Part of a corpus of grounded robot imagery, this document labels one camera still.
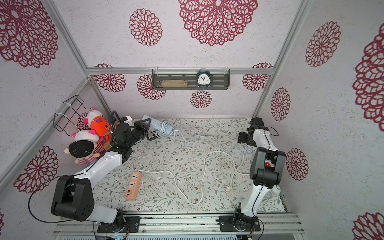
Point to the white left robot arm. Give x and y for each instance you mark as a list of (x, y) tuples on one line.
[(73, 198)]

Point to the white pink plush toy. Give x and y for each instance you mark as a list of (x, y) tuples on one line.
[(91, 115)]

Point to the grey wall shelf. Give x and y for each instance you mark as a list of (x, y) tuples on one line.
[(220, 79)]

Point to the black faced striped plush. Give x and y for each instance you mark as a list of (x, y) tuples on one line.
[(86, 148)]

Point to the orange power strip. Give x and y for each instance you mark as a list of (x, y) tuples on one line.
[(133, 186)]

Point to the tan pouch on shelf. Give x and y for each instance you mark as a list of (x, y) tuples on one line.
[(174, 84)]

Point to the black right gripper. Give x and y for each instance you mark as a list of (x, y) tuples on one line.
[(246, 138)]

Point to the teal alarm clock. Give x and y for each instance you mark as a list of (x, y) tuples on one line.
[(203, 79)]

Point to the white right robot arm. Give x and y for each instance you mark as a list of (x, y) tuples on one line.
[(266, 168)]

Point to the light blue power strip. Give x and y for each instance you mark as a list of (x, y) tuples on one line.
[(162, 129)]

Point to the orange plush toy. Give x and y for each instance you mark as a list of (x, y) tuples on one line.
[(102, 128)]

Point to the striped black white object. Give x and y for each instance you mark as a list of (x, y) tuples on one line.
[(153, 135)]

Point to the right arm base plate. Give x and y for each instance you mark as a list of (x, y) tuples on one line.
[(240, 223)]

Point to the black wire basket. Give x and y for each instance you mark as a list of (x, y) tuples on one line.
[(72, 118)]

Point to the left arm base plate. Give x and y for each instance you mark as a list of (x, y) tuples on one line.
[(120, 225)]

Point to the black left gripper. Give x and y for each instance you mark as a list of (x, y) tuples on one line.
[(143, 127)]

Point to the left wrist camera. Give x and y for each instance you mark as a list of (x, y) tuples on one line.
[(128, 120)]

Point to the white alarm clock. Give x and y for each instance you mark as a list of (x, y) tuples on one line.
[(275, 192)]

